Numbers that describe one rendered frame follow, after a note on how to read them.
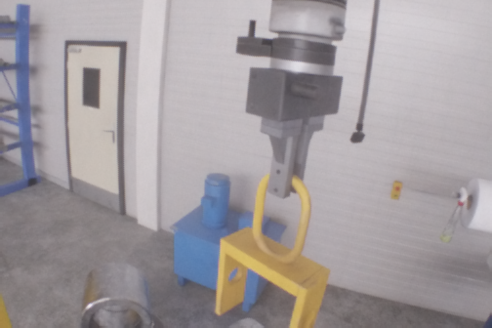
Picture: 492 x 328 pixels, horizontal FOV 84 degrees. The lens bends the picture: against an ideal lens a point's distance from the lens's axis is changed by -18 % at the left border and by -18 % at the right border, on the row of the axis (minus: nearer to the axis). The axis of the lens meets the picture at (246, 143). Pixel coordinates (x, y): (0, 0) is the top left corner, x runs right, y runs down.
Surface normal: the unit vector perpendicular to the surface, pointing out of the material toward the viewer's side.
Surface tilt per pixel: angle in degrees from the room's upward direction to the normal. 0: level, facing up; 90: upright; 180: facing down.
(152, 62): 90
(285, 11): 90
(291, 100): 90
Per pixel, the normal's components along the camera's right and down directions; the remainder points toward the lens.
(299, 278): 0.10, -0.96
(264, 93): -0.68, 0.14
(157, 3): -0.39, 0.22
